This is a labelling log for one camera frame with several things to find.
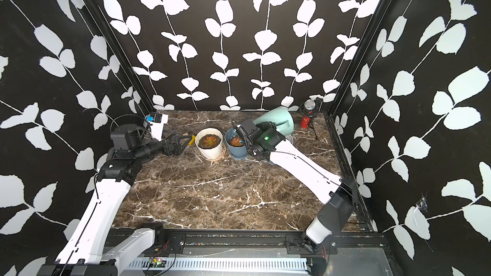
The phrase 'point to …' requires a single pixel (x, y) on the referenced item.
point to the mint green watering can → (280, 117)
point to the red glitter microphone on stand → (308, 110)
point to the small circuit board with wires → (154, 261)
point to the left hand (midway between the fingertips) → (183, 132)
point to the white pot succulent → (210, 142)
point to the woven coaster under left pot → (217, 158)
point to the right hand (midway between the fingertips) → (275, 121)
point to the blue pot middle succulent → (235, 144)
